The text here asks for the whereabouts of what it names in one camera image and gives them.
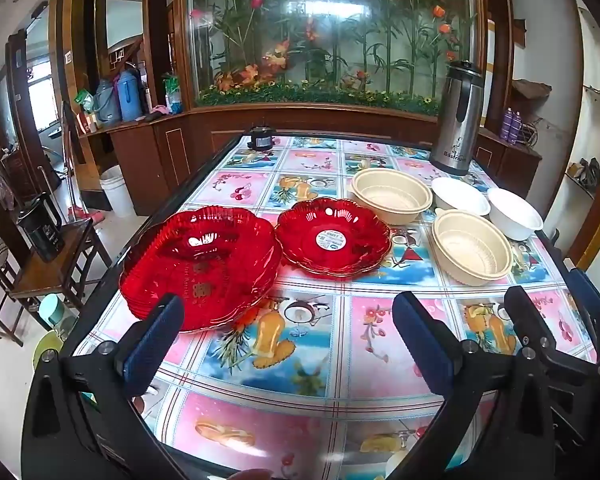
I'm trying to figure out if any stainless steel thermos jug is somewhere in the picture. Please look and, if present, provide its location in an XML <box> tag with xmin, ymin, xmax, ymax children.
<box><xmin>428</xmin><ymin>60</ymin><xmax>485</xmax><ymax>177</ymax></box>

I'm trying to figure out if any glass display with artificial flowers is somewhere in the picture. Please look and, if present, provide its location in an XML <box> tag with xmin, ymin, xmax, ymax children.
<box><xmin>177</xmin><ymin>0</ymin><xmax>487</xmax><ymax>117</ymax></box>

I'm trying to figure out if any white foam bowl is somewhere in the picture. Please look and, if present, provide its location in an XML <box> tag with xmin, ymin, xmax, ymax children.
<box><xmin>487</xmin><ymin>187</ymin><xmax>544</xmax><ymax>242</ymax></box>
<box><xmin>431</xmin><ymin>176</ymin><xmax>491</xmax><ymax>217</ymax></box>

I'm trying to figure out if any low wooden cabinet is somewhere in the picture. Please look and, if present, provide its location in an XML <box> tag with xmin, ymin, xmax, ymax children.
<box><xmin>80</xmin><ymin>102</ymin><xmax>543</xmax><ymax>217</ymax></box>

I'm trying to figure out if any teal plastic cup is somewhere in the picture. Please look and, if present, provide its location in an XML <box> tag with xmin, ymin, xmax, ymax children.
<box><xmin>37</xmin><ymin>294</ymin><xmax>76</xmax><ymax>333</ymax></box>

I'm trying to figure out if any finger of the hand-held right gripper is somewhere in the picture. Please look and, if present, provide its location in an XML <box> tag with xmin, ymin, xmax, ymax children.
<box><xmin>504</xmin><ymin>285</ymin><xmax>598</xmax><ymax>386</ymax></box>
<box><xmin>566</xmin><ymin>259</ymin><xmax>600</xmax><ymax>351</ymax></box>

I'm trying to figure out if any red scalloped plate with sticker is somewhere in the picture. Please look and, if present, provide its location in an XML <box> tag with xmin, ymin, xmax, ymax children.
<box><xmin>275</xmin><ymin>197</ymin><xmax>392</xmax><ymax>277</ymax></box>

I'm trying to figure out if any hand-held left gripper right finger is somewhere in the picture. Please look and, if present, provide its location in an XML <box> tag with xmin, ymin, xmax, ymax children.
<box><xmin>392</xmin><ymin>290</ymin><xmax>576</xmax><ymax>480</ymax></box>

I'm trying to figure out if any blue thermos flask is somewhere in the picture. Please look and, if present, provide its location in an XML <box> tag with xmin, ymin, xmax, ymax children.
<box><xmin>117</xmin><ymin>70</ymin><xmax>142</xmax><ymax>122</ymax></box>

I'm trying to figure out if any grey-blue thermos flask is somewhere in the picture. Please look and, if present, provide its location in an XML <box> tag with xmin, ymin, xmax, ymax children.
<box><xmin>95</xmin><ymin>79</ymin><xmax>122</xmax><ymax>126</ymax></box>

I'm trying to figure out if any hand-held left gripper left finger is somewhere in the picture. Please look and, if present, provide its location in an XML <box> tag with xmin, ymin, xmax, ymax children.
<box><xmin>21</xmin><ymin>292</ymin><xmax>191</xmax><ymax>480</ymax></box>

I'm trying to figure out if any white plastic bucket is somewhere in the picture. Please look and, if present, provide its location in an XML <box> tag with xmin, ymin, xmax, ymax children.
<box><xmin>99</xmin><ymin>165</ymin><xmax>135</xmax><ymax>218</ymax></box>

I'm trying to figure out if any small black jar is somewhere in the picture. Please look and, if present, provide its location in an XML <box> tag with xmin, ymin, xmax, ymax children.
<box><xmin>245</xmin><ymin>127</ymin><xmax>277</xmax><ymax>151</ymax></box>

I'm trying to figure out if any printed fruit tablecloth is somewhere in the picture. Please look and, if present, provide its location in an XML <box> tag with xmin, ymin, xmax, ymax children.
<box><xmin>72</xmin><ymin>135</ymin><xmax>600</xmax><ymax>480</ymax></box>

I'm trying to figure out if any wooden chair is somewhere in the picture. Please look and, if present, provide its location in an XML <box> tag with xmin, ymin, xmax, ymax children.
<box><xmin>0</xmin><ymin>157</ymin><xmax>112</xmax><ymax>347</ymax></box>

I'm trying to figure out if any green packet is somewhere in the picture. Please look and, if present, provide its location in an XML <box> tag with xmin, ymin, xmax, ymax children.
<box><xmin>162</xmin><ymin>74</ymin><xmax>184</xmax><ymax>115</ymax></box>

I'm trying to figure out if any black kettle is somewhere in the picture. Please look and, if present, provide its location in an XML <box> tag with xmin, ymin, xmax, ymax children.
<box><xmin>16</xmin><ymin>192</ymin><xmax>65</xmax><ymax>263</ymax></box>

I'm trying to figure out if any beige plastic bowl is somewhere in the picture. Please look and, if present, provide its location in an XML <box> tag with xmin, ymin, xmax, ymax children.
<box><xmin>432</xmin><ymin>208</ymin><xmax>514</xmax><ymax>287</ymax></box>
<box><xmin>351</xmin><ymin>167</ymin><xmax>434</xmax><ymax>226</ymax></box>

